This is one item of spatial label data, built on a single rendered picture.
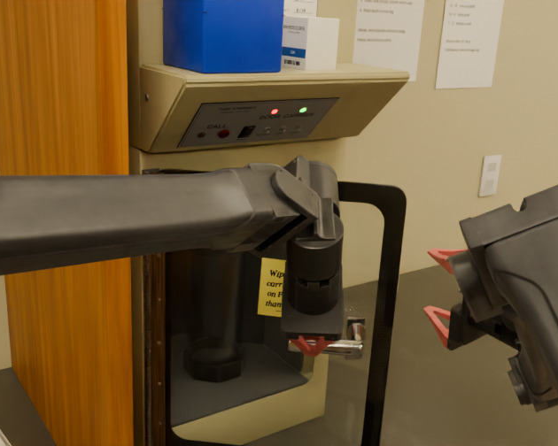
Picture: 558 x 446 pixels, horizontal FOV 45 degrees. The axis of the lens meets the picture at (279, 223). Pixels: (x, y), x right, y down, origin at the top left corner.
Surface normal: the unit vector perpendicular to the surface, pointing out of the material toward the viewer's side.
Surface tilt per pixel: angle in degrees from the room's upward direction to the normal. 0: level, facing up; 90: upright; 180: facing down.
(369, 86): 135
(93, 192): 45
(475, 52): 90
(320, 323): 27
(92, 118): 90
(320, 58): 90
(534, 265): 49
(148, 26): 90
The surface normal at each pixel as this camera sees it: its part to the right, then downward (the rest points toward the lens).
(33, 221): 0.72, -0.46
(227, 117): 0.36, 0.87
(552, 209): -0.39, -0.46
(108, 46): 0.56, 0.29
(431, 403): 0.05, -0.95
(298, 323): -0.01, -0.71
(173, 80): -0.83, 0.14
